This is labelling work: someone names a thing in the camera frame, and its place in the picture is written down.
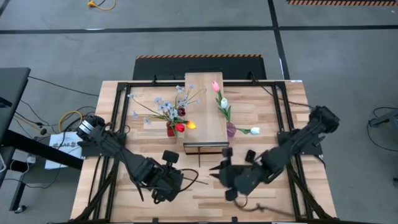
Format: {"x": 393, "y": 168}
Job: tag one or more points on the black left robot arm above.
{"x": 130, "y": 158}

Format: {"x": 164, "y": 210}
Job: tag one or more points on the black floor device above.
{"x": 388, "y": 118}

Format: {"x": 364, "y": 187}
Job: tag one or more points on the small black box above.
{"x": 250, "y": 156}

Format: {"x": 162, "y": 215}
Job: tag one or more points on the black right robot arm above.
{"x": 295, "y": 143}

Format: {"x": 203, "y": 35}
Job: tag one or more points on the black metal table frame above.
{"x": 140, "y": 84}

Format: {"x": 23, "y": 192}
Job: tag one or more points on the pink artificial tulip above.
{"x": 215, "y": 86}

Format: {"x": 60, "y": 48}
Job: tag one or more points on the yellow orange artificial tulip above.
{"x": 191, "y": 125}

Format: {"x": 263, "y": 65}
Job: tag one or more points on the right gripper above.
{"x": 234, "y": 179}

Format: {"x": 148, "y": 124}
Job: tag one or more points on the white printed paper sheet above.
{"x": 66, "y": 138}

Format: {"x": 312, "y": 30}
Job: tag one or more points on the black desk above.
{"x": 12, "y": 90}

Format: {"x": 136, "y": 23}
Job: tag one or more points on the bright red artificial tulip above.
{"x": 180, "y": 127}

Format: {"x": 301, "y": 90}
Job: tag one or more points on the wooden shelf black metal frame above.
{"x": 206, "y": 130}

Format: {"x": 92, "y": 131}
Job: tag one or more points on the white and blue artificial tulip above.
{"x": 255, "y": 130}

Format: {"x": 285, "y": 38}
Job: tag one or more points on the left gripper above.
{"x": 169, "y": 183}

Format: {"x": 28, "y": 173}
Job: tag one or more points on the purple ribbed glass vase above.
{"x": 231, "y": 130}

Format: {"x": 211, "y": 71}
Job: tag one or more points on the red glass vase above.
{"x": 170, "y": 132}

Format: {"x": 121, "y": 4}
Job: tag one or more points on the black hazard striped floor mat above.
{"x": 161, "y": 67}

